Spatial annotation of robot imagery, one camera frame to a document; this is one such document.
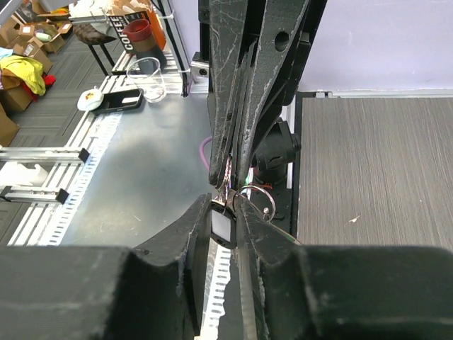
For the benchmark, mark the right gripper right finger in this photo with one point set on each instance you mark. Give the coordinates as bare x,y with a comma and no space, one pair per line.
295,291

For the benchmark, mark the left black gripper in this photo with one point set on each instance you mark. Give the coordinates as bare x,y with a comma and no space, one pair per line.
256,51

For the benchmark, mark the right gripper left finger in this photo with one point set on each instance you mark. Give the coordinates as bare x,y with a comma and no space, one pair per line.
153,291

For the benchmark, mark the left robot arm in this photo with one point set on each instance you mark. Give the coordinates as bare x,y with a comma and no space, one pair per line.
257,52

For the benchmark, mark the clear plastic cup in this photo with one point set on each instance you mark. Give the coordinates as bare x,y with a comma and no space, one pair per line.
145,74

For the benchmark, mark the black smartphone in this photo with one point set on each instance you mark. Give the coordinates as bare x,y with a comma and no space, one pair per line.
120,101

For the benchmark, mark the yellow cloth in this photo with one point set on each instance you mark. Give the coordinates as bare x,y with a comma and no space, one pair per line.
28,70

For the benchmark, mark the slotted cable duct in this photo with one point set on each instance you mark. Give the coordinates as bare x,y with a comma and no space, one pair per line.
96,142

